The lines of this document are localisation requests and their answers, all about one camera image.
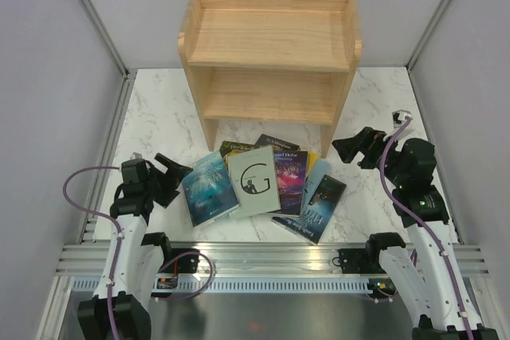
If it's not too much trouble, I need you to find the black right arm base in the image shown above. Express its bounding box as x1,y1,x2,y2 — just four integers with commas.
331,248,384,275

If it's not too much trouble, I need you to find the black Moon and Sixpence book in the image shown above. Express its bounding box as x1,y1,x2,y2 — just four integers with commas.
255,134,300,150

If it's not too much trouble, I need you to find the green Alice Wonderland book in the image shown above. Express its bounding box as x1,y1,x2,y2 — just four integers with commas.
219,141,259,158

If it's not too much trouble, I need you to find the wooden two-tier shelf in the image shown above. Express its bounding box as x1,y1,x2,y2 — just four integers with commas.
178,0,363,156

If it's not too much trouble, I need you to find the white slotted cable duct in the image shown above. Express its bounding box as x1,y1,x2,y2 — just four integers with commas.
70,278,394,294

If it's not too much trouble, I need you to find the blue 20000 Leagues book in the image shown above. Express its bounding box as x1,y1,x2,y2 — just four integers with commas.
182,150,240,229

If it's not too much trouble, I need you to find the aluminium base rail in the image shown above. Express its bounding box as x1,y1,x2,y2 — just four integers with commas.
55,241,491,277

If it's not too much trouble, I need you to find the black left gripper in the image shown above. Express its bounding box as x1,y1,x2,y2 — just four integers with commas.
143,154,192,208

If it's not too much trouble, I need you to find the dark Wuthering Heights book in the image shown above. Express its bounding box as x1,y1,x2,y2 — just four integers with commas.
272,175,347,245

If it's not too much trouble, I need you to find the left aluminium frame post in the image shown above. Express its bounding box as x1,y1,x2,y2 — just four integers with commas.
54,0,131,80

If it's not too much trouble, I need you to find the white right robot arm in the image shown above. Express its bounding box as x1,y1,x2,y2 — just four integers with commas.
332,127,498,339

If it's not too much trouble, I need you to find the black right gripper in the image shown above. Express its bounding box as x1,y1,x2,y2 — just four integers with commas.
331,125,408,186

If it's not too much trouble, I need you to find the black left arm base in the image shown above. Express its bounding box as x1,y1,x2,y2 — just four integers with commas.
159,248,199,276

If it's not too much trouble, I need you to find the yellow paperback book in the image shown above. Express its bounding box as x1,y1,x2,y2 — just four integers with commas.
306,151,319,177

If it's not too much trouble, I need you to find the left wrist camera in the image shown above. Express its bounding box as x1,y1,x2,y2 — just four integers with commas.
130,152,143,159

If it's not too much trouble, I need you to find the purple Robinson Crusoe book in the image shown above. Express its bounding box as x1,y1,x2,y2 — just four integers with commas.
267,150,308,217

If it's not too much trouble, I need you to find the right aluminium frame post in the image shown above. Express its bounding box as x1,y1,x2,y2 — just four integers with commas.
405,0,477,72

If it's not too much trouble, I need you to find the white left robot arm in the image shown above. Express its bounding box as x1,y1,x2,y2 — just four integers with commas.
77,154,192,339

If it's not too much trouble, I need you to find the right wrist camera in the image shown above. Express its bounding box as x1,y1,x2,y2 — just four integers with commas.
392,109,413,129

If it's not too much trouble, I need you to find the light blue paperback book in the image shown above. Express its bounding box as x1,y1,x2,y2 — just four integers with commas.
300,159,330,212

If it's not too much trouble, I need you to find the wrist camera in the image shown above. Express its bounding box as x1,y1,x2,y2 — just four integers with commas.
130,152,143,159
392,109,413,129

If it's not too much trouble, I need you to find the pale green Gatsby book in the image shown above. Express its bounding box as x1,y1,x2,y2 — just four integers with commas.
228,146,281,220

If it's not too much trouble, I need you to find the aluminium frame post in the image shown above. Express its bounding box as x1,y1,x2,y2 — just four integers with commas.
54,0,131,80
405,0,477,72

